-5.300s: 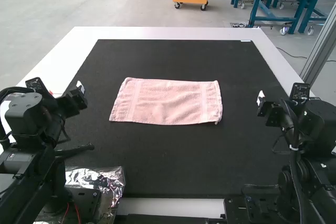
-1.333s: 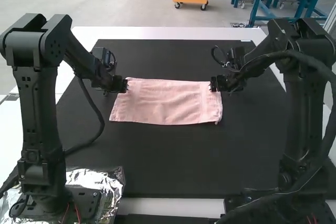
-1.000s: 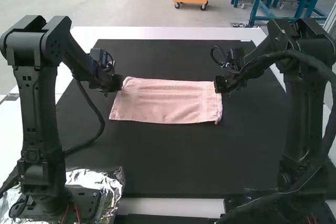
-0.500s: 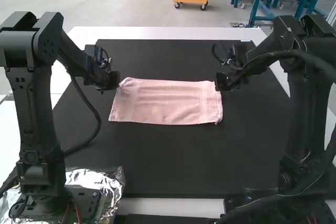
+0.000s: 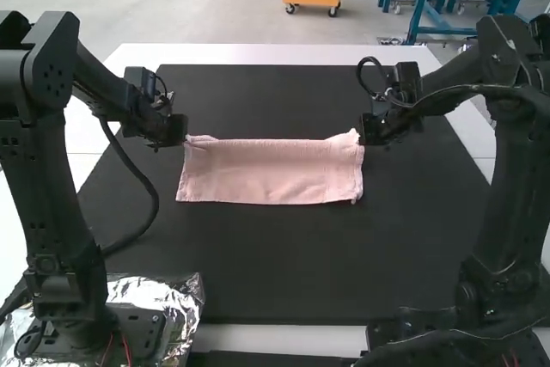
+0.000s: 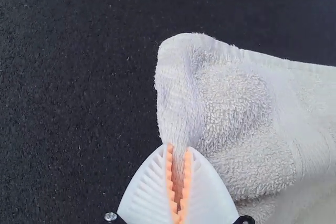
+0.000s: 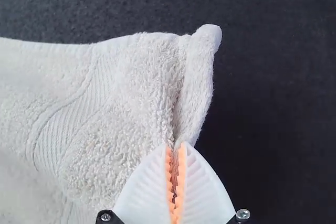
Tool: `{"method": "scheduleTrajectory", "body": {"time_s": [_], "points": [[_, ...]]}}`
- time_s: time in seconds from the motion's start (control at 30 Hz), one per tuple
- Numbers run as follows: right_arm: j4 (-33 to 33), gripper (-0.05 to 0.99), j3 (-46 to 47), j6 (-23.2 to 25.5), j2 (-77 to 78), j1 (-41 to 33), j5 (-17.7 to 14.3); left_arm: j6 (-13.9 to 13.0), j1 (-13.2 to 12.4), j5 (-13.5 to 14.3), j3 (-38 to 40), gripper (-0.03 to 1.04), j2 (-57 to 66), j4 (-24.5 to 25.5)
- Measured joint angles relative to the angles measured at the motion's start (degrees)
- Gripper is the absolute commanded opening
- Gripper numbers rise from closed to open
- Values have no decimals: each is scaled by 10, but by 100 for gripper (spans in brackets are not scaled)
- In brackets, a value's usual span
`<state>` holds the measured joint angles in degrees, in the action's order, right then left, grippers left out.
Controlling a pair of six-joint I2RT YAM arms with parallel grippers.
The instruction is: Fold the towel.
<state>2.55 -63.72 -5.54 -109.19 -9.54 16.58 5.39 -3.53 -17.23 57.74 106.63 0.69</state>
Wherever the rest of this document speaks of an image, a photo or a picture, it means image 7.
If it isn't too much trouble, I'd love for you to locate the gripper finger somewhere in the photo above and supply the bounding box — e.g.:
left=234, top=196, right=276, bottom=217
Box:
left=96, top=144, right=174, bottom=224
left=174, top=141, right=252, bottom=224

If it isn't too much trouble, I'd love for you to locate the pale towel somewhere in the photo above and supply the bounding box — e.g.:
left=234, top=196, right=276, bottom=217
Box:
left=0, top=24, right=223, bottom=224

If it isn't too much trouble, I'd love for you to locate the black mat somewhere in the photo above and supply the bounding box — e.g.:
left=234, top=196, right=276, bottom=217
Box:
left=0, top=0, right=336, bottom=224

